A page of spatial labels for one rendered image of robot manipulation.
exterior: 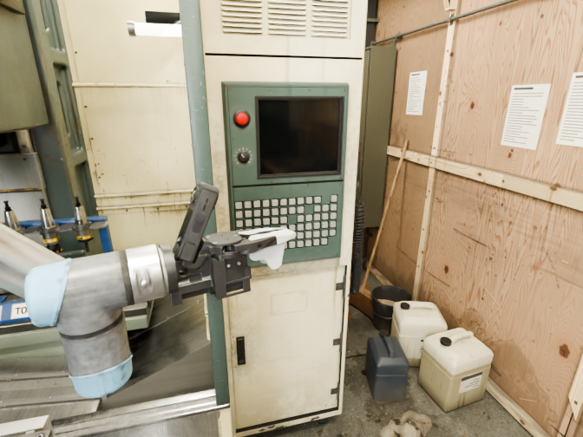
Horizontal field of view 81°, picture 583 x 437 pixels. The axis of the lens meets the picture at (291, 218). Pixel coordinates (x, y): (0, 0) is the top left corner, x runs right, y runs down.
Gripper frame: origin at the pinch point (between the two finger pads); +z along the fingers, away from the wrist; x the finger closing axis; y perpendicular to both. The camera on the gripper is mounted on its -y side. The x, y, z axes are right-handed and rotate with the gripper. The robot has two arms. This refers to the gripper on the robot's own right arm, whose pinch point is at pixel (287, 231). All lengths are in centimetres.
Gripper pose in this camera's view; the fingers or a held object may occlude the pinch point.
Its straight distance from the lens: 57.1
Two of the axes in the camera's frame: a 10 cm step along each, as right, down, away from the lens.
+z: 8.8, -1.6, 4.5
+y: 0.6, 9.8, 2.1
